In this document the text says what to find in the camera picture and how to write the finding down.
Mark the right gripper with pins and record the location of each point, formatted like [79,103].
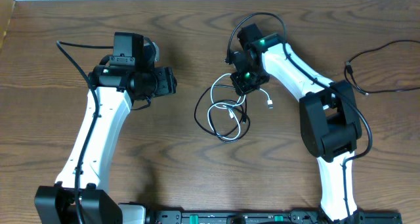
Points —
[243,89]

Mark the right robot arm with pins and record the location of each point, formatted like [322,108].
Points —
[330,122]

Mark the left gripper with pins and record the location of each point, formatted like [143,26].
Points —
[168,85]

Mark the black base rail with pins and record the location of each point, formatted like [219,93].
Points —
[173,216]

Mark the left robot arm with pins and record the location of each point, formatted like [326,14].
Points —
[80,191]

